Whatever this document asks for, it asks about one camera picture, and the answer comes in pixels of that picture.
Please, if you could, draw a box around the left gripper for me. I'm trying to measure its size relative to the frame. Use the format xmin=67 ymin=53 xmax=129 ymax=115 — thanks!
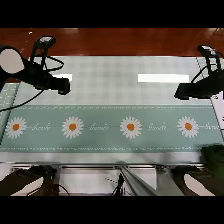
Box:
xmin=33 ymin=70 xmax=72 ymax=96

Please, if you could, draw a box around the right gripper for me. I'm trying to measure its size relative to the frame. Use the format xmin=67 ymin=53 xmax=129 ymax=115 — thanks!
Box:
xmin=173 ymin=79 xmax=218 ymax=101

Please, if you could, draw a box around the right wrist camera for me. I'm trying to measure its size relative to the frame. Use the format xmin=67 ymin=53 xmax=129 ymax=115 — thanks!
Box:
xmin=195 ymin=44 xmax=224 ymax=74

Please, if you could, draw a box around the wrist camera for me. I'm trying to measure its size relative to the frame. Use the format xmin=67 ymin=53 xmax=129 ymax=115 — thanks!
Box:
xmin=30 ymin=35 xmax=57 ymax=69
xmin=195 ymin=44 xmax=224 ymax=74

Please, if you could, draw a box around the black cable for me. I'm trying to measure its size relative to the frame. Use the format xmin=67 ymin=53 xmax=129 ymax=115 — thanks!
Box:
xmin=0 ymin=87 xmax=46 ymax=113

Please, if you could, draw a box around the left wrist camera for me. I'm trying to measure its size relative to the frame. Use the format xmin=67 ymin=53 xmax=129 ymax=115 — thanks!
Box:
xmin=30 ymin=35 xmax=57 ymax=69

